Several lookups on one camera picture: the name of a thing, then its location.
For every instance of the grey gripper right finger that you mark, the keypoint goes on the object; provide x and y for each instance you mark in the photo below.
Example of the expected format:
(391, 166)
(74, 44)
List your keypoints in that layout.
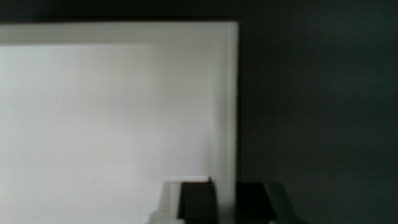
(263, 204)

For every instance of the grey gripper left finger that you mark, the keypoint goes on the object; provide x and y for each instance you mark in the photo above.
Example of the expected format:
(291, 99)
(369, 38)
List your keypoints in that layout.
(186, 205)

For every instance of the white drawer cabinet box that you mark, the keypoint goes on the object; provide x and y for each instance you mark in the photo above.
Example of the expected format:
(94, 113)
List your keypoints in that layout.
(117, 120)

